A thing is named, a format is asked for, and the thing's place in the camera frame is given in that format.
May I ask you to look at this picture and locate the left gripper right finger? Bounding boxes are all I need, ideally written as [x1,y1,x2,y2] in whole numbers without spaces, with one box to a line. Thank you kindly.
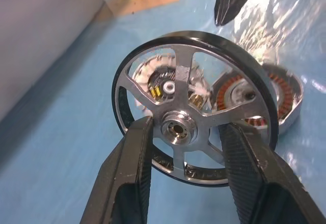
[218,121,326,224]

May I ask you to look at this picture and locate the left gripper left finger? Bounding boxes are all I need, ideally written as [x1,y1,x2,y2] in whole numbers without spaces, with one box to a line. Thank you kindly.
[80,116,155,224]

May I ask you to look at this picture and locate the silver spoked rotor black rim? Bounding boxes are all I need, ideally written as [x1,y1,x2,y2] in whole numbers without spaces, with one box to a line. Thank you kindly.
[111,30,279,188]

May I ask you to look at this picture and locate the silver motor housing copper windings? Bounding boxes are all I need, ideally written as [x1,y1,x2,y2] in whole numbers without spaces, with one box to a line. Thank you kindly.
[210,63,304,136]

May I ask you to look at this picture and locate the round motor lid circuit board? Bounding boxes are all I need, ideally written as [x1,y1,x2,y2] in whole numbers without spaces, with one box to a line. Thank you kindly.
[131,53,212,113]

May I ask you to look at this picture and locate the clear plastic film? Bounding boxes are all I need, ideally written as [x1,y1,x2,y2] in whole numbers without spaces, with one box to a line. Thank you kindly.
[229,0,326,184]

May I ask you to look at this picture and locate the blue table cover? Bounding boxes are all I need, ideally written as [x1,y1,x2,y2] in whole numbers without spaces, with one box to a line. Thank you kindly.
[0,0,326,224]

